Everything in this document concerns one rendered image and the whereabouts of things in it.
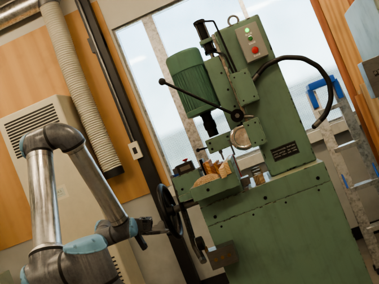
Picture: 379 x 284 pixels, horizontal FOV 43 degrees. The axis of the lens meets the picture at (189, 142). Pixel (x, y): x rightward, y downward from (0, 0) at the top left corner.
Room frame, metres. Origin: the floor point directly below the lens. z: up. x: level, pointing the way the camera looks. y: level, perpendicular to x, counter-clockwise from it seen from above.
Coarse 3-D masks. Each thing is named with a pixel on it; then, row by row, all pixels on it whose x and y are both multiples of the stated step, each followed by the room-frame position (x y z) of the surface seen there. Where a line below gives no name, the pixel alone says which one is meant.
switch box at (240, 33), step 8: (248, 24) 2.10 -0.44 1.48; (256, 24) 2.10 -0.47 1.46; (240, 32) 2.11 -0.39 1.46; (248, 32) 2.10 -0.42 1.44; (256, 32) 2.10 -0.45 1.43; (240, 40) 2.11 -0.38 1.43; (256, 40) 2.10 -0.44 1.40; (248, 48) 2.11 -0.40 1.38; (264, 48) 2.10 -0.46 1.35; (248, 56) 2.11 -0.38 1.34; (256, 56) 2.10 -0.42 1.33; (264, 56) 2.12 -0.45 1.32
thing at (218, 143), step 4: (228, 132) 2.27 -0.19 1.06; (216, 136) 2.28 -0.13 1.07; (220, 136) 2.27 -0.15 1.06; (224, 136) 2.27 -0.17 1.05; (208, 140) 2.28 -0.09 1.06; (212, 140) 2.28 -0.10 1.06; (216, 140) 2.28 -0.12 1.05; (220, 140) 2.27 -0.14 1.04; (224, 140) 2.27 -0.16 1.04; (208, 144) 2.28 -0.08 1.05; (212, 144) 2.28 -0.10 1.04; (216, 144) 2.28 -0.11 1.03; (220, 144) 2.27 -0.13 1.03; (224, 144) 2.27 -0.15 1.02; (228, 144) 2.27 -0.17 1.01; (208, 148) 2.28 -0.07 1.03; (212, 148) 2.28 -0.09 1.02; (216, 148) 2.28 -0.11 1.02; (220, 148) 2.28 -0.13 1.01; (224, 148) 2.27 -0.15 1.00; (212, 152) 2.28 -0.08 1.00; (220, 152) 2.30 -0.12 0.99
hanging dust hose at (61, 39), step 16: (48, 16) 3.56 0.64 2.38; (64, 32) 3.59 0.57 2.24; (64, 48) 3.55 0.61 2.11; (64, 64) 3.56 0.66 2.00; (80, 80) 3.57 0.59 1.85; (80, 96) 3.55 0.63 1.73; (80, 112) 3.58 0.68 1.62; (96, 112) 3.59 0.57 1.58; (96, 128) 3.55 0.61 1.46; (96, 144) 3.55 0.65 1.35; (112, 144) 3.61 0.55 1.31; (112, 160) 3.55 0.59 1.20; (112, 176) 3.54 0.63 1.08
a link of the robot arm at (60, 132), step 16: (48, 128) 2.05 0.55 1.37; (64, 128) 2.06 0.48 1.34; (64, 144) 2.05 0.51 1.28; (80, 144) 2.08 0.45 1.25; (80, 160) 2.10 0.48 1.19; (96, 176) 2.15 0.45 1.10; (96, 192) 2.17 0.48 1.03; (112, 192) 2.22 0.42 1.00; (112, 208) 2.21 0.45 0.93; (112, 224) 2.26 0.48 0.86; (128, 224) 2.26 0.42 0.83; (112, 240) 2.28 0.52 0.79
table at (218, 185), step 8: (232, 176) 2.00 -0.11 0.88; (240, 176) 2.30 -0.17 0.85; (208, 184) 2.02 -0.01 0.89; (216, 184) 2.01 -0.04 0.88; (224, 184) 2.01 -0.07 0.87; (232, 184) 2.00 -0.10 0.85; (192, 192) 2.02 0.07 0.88; (200, 192) 2.02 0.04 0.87; (208, 192) 2.02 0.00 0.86; (216, 192) 2.01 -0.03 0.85; (184, 200) 2.24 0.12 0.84
